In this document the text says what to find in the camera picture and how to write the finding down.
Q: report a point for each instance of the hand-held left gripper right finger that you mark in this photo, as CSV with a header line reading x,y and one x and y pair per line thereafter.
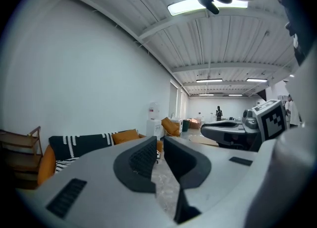
x,y
188,167

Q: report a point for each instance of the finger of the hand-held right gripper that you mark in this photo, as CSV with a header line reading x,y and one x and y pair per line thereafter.
x,y
213,130

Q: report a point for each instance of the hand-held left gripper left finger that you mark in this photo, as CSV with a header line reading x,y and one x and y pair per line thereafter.
x,y
123,170

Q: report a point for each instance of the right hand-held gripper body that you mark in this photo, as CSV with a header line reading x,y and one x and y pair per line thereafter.
x,y
272,120

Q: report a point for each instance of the orange sofa cushion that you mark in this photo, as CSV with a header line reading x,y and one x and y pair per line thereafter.
x,y
125,136

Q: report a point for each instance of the black white patterned cloth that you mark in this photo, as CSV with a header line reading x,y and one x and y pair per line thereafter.
x,y
81,142

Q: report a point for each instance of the orange sofa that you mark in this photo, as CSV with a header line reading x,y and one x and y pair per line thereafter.
x,y
47,165

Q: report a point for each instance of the wooden oval coffee table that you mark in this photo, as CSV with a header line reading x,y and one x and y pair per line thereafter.
x,y
201,139

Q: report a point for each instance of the green bin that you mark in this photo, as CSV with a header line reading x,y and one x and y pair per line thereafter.
x,y
186,125

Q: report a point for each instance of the black triangular panel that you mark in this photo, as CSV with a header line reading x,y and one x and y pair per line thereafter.
x,y
263,94

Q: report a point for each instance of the long ceiling light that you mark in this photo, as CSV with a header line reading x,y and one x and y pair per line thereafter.
x,y
235,95
209,80
257,80
206,95

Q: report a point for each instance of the white framed window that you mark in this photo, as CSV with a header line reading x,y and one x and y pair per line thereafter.
x,y
174,98

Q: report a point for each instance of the clear water bottle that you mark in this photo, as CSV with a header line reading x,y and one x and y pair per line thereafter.
x,y
154,110

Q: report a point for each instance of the person's black clothing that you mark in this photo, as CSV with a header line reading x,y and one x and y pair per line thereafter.
x,y
303,43

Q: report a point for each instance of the wooden shelf rack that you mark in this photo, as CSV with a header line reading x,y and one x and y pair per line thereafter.
x,y
19,152

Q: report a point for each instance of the large ceiling light panel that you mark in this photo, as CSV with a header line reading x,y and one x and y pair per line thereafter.
x,y
183,7

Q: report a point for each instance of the black head-mounted camera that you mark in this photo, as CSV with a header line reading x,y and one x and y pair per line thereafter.
x,y
209,2

